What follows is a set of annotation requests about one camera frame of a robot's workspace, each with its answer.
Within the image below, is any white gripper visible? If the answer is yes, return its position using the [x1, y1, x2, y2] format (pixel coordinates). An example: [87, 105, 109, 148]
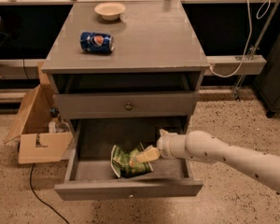
[134, 129, 178, 162]

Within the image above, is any green jalapeno chip bag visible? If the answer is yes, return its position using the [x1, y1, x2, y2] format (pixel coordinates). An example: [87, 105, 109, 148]
[111, 144, 153, 178]

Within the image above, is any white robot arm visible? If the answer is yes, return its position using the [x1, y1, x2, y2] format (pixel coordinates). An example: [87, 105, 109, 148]
[130, 129, 280, 193]

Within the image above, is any grey wooden drawer cabinet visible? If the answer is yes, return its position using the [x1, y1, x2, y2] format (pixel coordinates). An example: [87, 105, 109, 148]
[41, 0, 211, 134]

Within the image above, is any open grey lower drawer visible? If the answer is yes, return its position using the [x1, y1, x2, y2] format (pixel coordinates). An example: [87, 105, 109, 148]
[55, 117, 203, 201]

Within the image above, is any closed grey upper drawer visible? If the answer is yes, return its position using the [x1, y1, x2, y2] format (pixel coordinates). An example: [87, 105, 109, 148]
[53, 91, 199, 119]

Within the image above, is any open cardboard box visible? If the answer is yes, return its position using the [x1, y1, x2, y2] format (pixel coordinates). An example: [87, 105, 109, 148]
[4, 62, 73, 164]

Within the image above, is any blue pepsi can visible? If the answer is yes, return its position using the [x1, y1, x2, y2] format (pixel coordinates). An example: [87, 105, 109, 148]
[80, 32, 114, 53]

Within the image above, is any metal stand pole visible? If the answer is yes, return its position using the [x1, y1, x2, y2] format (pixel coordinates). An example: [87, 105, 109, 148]
[232, 0, 280, 102]

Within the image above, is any white paper bowl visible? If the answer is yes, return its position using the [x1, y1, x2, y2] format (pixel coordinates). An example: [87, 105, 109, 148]
[94, 2, 126, 21]

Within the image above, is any metal window rail ledge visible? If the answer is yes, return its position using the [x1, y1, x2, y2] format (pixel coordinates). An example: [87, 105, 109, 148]
[0, 55, 266, 80]

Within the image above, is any black floor cable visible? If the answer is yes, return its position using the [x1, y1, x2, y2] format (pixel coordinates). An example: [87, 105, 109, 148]
[29, 162, 71, 224]

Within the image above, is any white hanging cable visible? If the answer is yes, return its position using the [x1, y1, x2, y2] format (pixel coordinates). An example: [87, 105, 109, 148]
[208, 0, 273, 78]

